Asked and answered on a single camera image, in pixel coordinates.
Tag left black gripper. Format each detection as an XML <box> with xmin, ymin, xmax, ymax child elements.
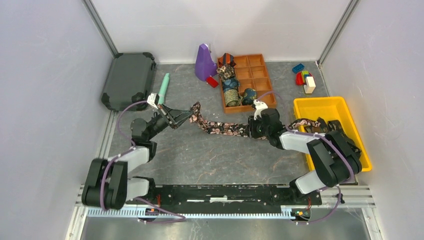
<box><xmin>146</xmin><ymin>103</ymin><xmax>193</xmax><ymax>141</ymax></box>

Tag black pink rose tie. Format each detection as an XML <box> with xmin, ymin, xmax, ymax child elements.
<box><xmin>189</xmin><ymin>102</ymin><xmax>326</xmax><ymax>139</ymax></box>

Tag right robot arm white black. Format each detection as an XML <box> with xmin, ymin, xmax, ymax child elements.
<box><xmin>248</xmin><ymin>108</ymin><xmax>362</xmax><ymax>204</ymax></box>

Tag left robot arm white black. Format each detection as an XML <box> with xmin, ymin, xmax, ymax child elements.
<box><xmin>81</xmin><ymin>104</ymin><xmax>194</xmax><ymax>210</ymax></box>

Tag dark paisley ties in bin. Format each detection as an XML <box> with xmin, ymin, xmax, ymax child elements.
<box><xmin>309</xmin><ymin>117</ymin><xmax>362</xmax><ymax>158</ymax></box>

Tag mint green flashlight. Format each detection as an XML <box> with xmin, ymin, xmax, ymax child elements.
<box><xmin>158</xmin><ymin>73</ymin><xmax>170</xmax><ymax>105</ymax></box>

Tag rolled navy gold tie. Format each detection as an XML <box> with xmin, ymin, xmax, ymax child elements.
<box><xmin>241</xmin><ymin>88</ymin><xmax>257</xmax><ymax>106</ymax></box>

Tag rolled olive patterned tie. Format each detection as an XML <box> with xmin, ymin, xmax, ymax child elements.
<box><xmin>223</xmin><ymin>89</ymin><xmax>241</xmax><ymax>107</ymax></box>

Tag small red block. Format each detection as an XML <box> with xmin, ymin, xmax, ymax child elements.
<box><xmin>206</xmin><ymin>76</ymin><xmax>219</xmax><ymax>88</ymax></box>

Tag rolled blue patterned tie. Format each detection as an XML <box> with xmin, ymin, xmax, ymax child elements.
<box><xmin>221</xmin><ymin>77</ymin><xmax>240</xmax><ymax>93</ymax></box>

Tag orange compartment tray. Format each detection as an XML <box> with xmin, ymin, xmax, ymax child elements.
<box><xmin>218</xmin><ymin>54</ymin><xmax>277</xmax><ymax>114</ymax></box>

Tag purple metronome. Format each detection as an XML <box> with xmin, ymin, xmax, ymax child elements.
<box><xmin>194</xmin><ymin>43</ymin><xmax>218</xmax><ymax>82</ymax></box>

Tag colourful toy block stack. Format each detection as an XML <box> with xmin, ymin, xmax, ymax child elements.
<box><xmin>295</xmin><ymin>70</ymin><xmax>316</xmax><ymax>95</ymax></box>

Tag blue toy brick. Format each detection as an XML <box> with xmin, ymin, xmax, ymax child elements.
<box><xmin>292</xmin><ymin>63</ymin><xmax>305</xmax><ymax>74</ymax></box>

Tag dark green suitcase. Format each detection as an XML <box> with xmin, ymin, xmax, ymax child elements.
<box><xmin>100</xmin><ymin>52</ymin><xmax>157</xmax><ymax>111</ymax></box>

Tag rolled brown floral tie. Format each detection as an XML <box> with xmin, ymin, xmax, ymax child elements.
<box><xmin>216</xmin><ymin>64</ymin><xmax>236</xmax><ymax>81</ymax></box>

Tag yellow plastic bin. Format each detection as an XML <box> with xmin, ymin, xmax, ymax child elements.
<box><xmin>293</xmin><ymin>96</ymin><xmax>373</xmax><ymax>172</ymax></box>

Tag rolled orange black tie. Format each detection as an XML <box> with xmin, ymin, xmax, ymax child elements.
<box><xmin>218</xmin><ymin>52</ymin><xmax>236</xmax><ymax>67</ymax></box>

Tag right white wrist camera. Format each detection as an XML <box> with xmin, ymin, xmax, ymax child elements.
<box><xmin>253</xmin><ymin>99</ymin><xmax>268</xmax><ymax>121</ymax></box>

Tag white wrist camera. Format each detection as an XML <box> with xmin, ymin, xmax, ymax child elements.
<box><xmin>253</xmin><ymin>99</ymin><xmax>268</xmax><ymax>121</ymax></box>
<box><xmin>146</xmin><ymin>93</ymin><xmax>160</xmax><ymax>110</ymax></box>

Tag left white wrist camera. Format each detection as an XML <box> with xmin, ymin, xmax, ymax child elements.
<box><xmin>146</xmin><ymin>93</ymin><xmax>160</xmax><ymax>110</ymax></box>

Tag aluminium rail frame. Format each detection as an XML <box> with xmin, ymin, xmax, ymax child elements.
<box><xmin>75</xmin><ymin>185</ymin><xmax>376</xmax><ymax>221</ymax></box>

